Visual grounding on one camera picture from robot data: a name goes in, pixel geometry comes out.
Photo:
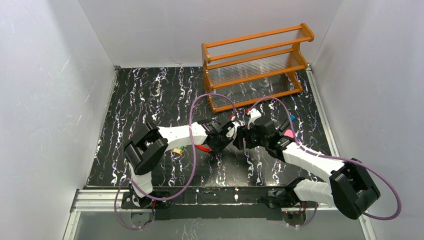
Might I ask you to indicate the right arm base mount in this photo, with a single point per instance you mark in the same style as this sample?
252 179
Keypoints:
293 213

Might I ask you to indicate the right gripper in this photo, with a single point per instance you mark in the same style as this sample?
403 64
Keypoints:
248 135

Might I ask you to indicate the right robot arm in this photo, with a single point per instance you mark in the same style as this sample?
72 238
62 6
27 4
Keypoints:
344 185

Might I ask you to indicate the orange wooden shelf rack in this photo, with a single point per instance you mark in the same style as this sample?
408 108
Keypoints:
250 67

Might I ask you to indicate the black marker with blue cap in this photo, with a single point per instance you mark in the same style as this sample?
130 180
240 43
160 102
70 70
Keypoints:
287 123

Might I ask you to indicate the pink and grey eraser block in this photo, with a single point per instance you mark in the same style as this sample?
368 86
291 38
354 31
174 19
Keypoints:
289 133

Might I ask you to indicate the yellow key tag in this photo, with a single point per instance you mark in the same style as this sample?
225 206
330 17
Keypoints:
177 151

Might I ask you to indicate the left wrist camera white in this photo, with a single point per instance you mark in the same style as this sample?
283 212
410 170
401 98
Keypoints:
232 130

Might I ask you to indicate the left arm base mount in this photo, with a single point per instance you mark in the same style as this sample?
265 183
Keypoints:
131 201

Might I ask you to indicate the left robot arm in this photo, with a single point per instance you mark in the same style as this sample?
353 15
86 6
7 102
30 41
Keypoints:
145 149

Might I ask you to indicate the metal keyring with red handle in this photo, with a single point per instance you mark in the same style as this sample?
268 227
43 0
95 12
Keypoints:
203 148

